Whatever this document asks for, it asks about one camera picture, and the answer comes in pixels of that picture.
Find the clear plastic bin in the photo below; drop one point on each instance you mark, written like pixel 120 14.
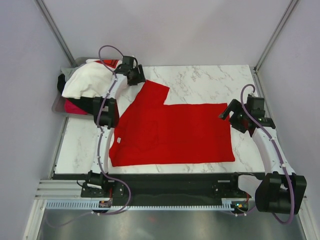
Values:
pixel 58 105

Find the grey t-shirt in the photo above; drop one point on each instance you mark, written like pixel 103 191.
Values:
pixel 68 72

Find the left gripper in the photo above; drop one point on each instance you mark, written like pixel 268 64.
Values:
pixel 141 77

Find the right aluminium frame post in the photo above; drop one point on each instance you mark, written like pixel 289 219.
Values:
pixel 276 33

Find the left aluminium frame post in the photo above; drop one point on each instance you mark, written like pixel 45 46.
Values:
pixel 56 32

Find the white cable duct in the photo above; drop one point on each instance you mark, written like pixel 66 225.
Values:
pixel 99 205

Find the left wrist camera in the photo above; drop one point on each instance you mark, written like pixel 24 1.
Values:
pixel 129 60

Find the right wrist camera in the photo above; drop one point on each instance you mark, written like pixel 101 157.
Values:
pixel 255 106

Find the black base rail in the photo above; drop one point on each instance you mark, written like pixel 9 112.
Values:
pixel 174 189

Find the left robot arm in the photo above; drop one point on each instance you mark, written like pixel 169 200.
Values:
pixel 106 116

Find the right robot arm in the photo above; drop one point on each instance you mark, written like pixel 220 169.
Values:
pixel 281 190

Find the pink t-shirt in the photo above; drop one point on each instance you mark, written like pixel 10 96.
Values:
pixel 71 108

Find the aluminium frame post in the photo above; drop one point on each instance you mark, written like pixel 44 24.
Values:
pixel 56 32
pixel 276 33

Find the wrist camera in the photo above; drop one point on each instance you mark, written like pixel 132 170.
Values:
pixel 129 60
pixel 255 106

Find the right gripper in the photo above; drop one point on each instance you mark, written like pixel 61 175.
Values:
pixel 233 106

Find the black t-shirt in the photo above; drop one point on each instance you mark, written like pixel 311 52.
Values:
pixel 84 103

